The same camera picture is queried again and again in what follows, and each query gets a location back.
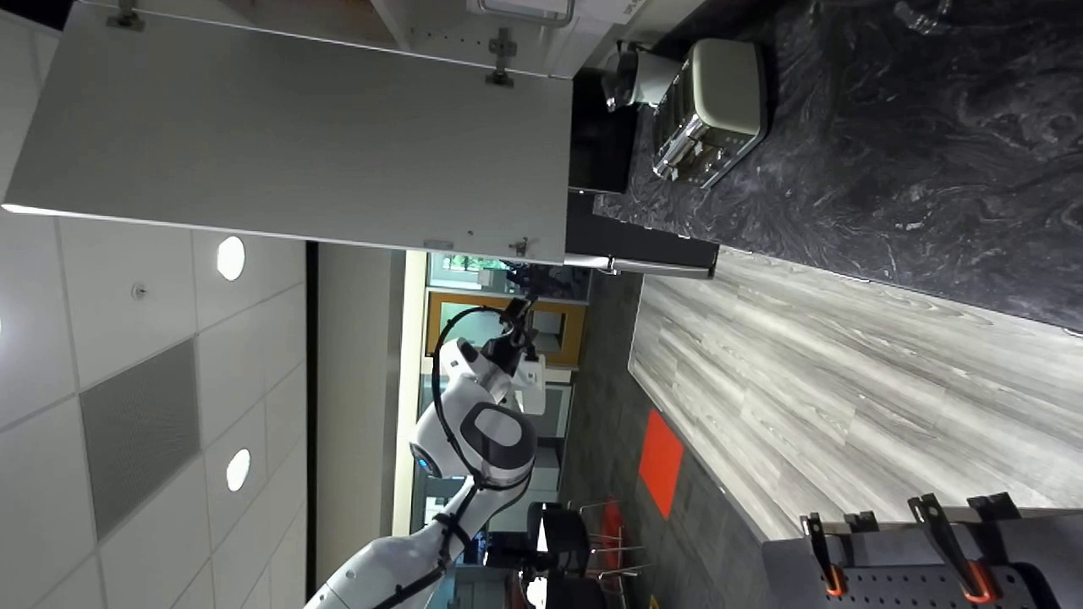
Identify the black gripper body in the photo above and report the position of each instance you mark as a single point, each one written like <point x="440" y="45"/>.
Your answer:
<point x="520" y="320"/>

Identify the white cupboard door green poster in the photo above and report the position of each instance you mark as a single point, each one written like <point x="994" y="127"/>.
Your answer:
<point x="281" y="137"/>

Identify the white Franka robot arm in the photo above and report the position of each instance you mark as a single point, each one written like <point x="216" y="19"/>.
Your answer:
<point x="495" y="452"/>

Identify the white cupboard carcass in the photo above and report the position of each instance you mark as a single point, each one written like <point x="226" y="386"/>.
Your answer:
<point x="450" y="37"/>

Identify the yellow framed doorway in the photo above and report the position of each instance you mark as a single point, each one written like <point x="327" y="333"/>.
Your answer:
<point x="577" y="333"/>

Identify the orange floor mat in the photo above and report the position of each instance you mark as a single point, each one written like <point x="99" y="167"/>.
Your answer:
<point x="660" y="460"/>

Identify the black office chair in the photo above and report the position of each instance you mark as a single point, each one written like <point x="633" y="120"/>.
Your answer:
<point x="558" y="544"/>

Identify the red chair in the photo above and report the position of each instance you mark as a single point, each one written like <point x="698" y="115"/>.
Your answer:
<point x="615" y="528"/>

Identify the silver toaster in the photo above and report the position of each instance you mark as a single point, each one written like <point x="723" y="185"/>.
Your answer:
<point x="730" y="90"/>

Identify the round white ceiling light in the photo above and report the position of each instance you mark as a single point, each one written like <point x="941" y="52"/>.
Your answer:
<point x="232" y="259"/>
<point x="237" y="468"/>

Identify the black orange bar clamp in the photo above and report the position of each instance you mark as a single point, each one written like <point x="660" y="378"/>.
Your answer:
<point x="818" y="546"/>
<point x="947" y="544"/>

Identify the grey perforated mounting board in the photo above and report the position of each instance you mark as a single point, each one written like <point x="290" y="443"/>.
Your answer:
<point x="902" y="588"/>

